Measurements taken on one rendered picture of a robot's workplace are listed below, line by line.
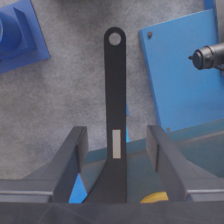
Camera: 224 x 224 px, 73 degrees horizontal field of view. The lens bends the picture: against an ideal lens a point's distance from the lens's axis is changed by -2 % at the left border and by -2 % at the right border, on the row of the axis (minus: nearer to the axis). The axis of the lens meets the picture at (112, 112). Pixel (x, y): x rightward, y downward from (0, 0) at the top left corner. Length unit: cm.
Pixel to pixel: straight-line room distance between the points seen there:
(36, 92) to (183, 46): 121
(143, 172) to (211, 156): 12
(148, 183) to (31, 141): 143
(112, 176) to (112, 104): 13
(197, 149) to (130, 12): 118
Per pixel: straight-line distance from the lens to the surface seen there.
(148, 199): 29
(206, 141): 30
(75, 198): 125
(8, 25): 122
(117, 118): 24
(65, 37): 136
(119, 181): 29
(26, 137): 165
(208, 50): 89
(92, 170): 29
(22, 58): 148
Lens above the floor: 129
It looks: 73 degrees down
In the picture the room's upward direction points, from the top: 177 degrees counter-clockwise
